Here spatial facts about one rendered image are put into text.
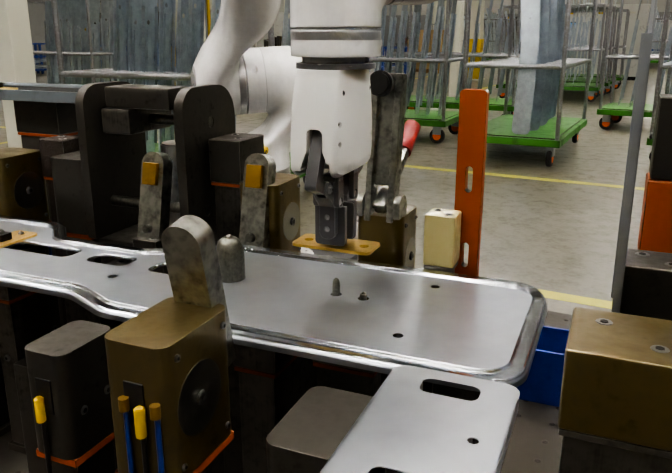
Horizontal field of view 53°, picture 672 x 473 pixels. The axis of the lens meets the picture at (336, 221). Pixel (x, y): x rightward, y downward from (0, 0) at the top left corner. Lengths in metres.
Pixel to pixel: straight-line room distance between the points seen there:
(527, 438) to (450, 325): 0.44
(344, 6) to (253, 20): 0.56
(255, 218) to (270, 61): 0.44
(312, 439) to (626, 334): 0.23
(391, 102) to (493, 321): 0.29
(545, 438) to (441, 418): 0.57
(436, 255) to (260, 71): 0.60
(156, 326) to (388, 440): 0.19
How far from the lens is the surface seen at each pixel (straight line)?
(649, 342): 0.51
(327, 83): 0.61
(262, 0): 1.14
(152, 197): 0.95
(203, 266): 0.54
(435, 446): 0.47
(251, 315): 0.66
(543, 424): 1.09
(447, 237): 0.76
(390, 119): 0.80
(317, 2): 0.61
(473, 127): 0.77
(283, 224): 0.90
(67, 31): 12.10
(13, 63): 4.83
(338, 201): 0.64
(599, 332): 0.51
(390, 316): 0.65
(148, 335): 0.52
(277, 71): 1.25
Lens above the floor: 1.26
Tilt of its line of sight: 16 degrees down
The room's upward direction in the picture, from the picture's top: straight up
